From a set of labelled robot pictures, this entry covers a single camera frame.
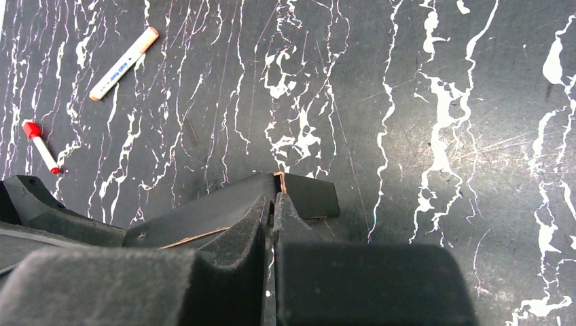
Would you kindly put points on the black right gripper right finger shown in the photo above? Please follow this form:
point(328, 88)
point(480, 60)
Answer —
point(350, 283)

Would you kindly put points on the pink white marker pen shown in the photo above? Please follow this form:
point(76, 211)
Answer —
point(124, 63)

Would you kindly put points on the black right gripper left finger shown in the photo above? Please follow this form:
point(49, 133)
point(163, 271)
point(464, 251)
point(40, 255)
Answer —
point(222, 283)

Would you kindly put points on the small red-capped white pen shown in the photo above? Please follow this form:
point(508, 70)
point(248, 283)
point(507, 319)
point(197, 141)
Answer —
point(33, 131)

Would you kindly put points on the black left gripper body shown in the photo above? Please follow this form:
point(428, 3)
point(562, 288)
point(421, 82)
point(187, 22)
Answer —
point(31, 218)

